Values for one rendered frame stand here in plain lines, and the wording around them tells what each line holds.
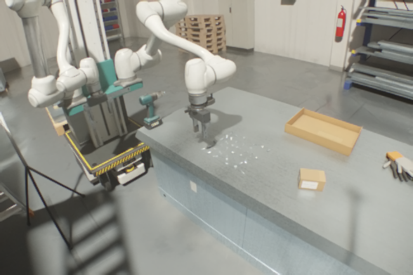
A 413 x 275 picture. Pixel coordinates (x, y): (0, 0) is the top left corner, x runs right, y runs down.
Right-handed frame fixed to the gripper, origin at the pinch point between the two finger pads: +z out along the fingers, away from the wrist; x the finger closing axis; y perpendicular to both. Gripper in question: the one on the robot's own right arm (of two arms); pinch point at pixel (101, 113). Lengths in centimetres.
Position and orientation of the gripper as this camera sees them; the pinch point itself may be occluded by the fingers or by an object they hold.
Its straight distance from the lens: 163.2
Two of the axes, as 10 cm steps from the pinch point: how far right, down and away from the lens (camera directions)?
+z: 0.8, 8.4, 5.3
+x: -7.3, 4.1, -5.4
